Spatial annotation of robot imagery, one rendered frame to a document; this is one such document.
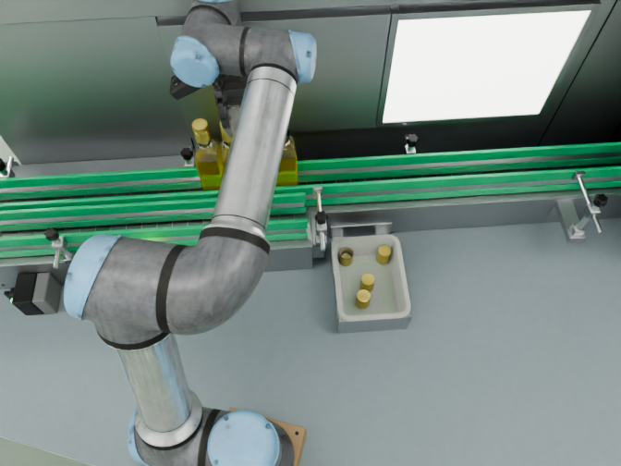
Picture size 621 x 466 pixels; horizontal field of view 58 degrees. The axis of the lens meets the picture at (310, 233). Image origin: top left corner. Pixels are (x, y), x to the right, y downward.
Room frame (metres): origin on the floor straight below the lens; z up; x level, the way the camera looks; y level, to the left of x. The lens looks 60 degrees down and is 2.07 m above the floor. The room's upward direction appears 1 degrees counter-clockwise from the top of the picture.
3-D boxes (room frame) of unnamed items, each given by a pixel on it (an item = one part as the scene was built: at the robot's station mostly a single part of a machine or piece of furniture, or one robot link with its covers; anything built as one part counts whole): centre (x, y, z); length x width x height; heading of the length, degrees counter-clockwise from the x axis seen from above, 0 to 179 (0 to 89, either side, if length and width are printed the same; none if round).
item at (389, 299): (0.59, -0.14, 0.80); 0.22 x 0.17 x 0.09; 3
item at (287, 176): (0.81, 0.06, 0.99); 0.06 x 0.06 x 0.21; 4
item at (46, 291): (0.57, 0.68, 0.79); 0.08 x 0.08 x 0.08; 3
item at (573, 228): (0.72, -0.66, 0.90); 0.17 x 0.05 x 0.23; 3
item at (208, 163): (0.80, 0.23, 0.99); 0.06 x 0.06 x 0.21; 2
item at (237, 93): (0.80, 0.15, 1.29); 0.09 x 0.08 x 0.12; 94
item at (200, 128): (0.80, 0.23, 1.14); 0.04 x 0.04 x 0.04
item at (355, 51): (0.95, -0.15, 1.15); 0.90 x 0.03 x 0.34; 93
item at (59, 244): (0.60, 0.57, 0.94); 0.07 x 0.04 x 0.13; 3
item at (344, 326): (0.62, -0.14, 0.79); 0.27 x 0.17 x 0.08; 3
